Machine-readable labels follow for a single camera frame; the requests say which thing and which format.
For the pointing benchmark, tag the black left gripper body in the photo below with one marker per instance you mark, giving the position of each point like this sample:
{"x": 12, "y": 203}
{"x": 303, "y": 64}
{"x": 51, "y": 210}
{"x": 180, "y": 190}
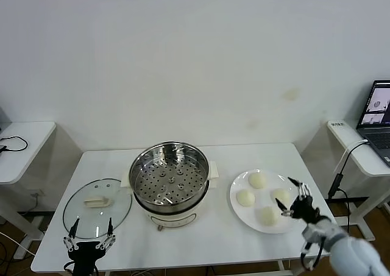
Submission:
{"x": 83, "y": 257}

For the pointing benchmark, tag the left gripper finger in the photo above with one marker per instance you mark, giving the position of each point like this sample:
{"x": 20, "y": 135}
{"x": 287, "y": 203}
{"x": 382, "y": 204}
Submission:
{"x": 109, "y": 238}
{"x": 71, "y": 241}

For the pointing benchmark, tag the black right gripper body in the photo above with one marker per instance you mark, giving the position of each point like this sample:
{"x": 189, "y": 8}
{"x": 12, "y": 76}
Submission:
{"x": 304, "y": 210}

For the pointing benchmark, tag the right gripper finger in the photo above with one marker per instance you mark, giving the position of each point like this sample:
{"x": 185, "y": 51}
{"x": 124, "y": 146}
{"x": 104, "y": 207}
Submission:
{"x": 285, "y": 212}
{"x": 303, "y": 190}

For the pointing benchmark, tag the white steamed baozi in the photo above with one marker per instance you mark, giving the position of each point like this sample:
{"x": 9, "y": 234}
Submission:
{"x": 280, "y": 195}
{"x": 245, "y": 197}
{"x": 257, "y": 180}
{"x": 268, "y": 216}

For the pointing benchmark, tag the round glass pot lid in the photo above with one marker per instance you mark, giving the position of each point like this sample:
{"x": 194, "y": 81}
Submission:
{"x": 97, "y": 202}

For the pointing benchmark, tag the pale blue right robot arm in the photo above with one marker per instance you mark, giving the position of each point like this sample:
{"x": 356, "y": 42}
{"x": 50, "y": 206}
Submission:
{"x": 350, "y": 251}

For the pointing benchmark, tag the stainless steel steamer basket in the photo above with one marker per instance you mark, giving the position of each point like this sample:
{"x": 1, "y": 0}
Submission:
{"x": 170, "y": 178}

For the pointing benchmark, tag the round white plate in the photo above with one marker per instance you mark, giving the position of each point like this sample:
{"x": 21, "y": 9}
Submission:
{"x": 243, "y": 218}

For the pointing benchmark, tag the cream electric cooker pot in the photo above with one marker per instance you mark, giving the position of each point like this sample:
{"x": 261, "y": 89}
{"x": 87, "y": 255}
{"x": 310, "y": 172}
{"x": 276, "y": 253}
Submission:
{"x": 170, "y": 219}

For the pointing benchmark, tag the white side table with laptop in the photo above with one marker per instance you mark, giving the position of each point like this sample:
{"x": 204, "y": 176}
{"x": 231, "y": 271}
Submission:
{"x": 368, "y": 167}

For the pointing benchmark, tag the grey open laptop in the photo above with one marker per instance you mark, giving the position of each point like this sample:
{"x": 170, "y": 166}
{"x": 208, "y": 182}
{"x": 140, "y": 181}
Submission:
{"x": 376, "y": 139}

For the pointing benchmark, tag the white wall power socket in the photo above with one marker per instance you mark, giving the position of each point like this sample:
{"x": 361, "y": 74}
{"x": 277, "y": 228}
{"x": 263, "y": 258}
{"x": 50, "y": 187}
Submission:
{"x": 36, "y": 192}

